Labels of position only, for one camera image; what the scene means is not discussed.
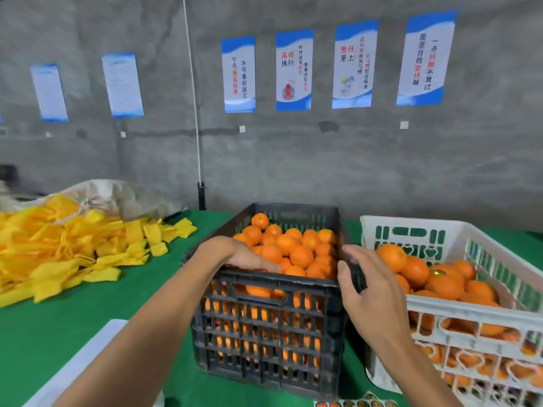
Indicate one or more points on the pile of yellow bags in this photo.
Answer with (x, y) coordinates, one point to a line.
(59, 250)

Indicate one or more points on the pile of oranges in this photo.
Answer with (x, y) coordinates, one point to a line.
(301, 257)

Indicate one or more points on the blue white wall poster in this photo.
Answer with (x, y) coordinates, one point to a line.
(355, 65)
(426, 59)
(238, 76)
(294, 70)

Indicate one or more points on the heap of labelled oranges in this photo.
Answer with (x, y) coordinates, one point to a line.
(445, 284)

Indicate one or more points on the person's left hand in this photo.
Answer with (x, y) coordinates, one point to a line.
(225, 252)

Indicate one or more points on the white plastic crate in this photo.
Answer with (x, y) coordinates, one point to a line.
(407, 220)

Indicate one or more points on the person's left forearm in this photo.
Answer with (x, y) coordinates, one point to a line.
(136, 343)

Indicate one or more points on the white notice with blue border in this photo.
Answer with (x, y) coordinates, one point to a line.
(123, 84)
(49, 93)

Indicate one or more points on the white pole with black base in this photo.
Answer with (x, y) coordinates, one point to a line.
(193, 97)

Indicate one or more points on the white printed paper sheet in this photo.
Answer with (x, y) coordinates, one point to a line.
(76, 373)

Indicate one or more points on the green felt table cover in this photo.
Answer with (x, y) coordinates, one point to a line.
(51, 335)

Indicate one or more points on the black plastic crate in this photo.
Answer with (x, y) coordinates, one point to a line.
(271, 335)

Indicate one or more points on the person's right hand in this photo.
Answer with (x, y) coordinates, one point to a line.
(378, 305)

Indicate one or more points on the beige woven sack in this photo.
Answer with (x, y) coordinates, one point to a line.
(119, 195)

